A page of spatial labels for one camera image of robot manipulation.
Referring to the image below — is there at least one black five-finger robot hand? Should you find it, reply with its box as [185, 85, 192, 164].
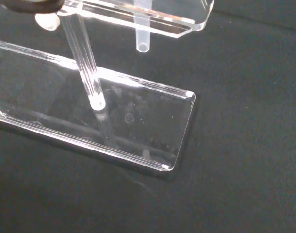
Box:
[3, 0, 64, 13]

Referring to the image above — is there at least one clear acrylic funnel stand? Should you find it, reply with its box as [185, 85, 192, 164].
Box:
[0, 0, 215, 172]

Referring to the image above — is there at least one clear plastic funnel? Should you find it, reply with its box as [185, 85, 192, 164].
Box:
[134, 0, 151, 53]

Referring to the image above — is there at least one black bench cloth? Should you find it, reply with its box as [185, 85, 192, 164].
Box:
[0, 0, 296, 233]

